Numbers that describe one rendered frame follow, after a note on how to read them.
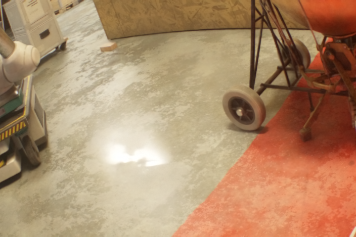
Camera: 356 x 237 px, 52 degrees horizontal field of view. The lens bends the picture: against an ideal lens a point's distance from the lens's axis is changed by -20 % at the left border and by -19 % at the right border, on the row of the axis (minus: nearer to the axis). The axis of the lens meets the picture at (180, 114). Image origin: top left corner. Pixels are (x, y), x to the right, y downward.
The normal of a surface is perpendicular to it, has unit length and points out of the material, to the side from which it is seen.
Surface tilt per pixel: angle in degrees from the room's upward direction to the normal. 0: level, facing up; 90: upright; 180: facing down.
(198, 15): 90
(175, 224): 0
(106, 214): 0
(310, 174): 0
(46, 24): 90
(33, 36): 90
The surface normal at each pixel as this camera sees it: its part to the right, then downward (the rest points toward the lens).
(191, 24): -0.59, 0.55
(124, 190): -0.33, -0.83
